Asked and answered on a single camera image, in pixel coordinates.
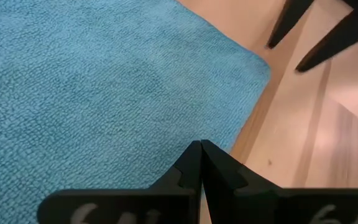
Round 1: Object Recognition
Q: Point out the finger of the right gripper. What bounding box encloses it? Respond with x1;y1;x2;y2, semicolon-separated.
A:
295;0;358;74
265;0;315;50

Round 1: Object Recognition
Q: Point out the blue microfiber towel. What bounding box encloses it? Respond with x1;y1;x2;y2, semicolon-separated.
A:
0;0;272;224

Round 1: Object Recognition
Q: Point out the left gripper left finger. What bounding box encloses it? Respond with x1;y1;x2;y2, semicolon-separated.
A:
37;140;202;224

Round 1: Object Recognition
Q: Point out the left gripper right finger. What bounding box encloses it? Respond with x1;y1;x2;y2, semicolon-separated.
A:
202;139;358;224

